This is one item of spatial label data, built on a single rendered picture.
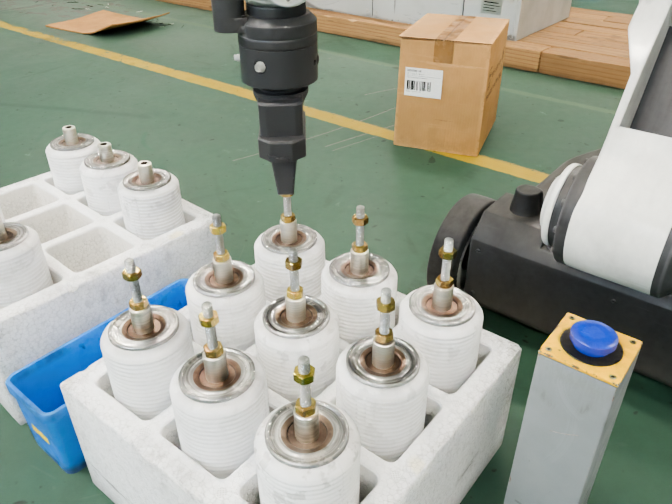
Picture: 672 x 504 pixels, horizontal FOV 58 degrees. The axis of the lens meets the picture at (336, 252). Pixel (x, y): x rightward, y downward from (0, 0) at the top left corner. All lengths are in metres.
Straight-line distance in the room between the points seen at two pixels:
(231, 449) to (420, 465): 0.19
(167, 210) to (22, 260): 0.23
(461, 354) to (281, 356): 0.20
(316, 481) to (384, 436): 0.12
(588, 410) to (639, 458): 0.37
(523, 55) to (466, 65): 0.90
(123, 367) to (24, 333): 0.27
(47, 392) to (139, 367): 0.29
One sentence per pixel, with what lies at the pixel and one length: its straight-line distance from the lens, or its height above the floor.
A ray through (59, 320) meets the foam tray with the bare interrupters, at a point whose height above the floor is 0.14.
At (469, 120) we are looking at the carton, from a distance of 1.69.
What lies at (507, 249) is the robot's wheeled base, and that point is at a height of 0.18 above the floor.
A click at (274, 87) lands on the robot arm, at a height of 0.47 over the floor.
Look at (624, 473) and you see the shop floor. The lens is 0.94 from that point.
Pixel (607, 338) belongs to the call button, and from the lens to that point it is 0.59.
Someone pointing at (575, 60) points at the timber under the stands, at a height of 0.07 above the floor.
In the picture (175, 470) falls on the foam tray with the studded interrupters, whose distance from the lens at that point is 0.65.
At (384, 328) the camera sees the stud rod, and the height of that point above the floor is 0.30.
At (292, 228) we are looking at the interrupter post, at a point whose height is 0.27.
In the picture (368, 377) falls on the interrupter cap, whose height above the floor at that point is 0.25.
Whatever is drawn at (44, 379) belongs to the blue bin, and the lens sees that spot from 0.94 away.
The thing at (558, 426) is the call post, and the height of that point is 0.24.
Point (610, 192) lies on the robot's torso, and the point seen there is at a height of 0.36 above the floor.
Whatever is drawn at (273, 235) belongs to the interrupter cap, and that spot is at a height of 0.25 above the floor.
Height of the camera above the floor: 0.68
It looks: 33 degrees down
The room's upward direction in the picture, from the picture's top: straight up
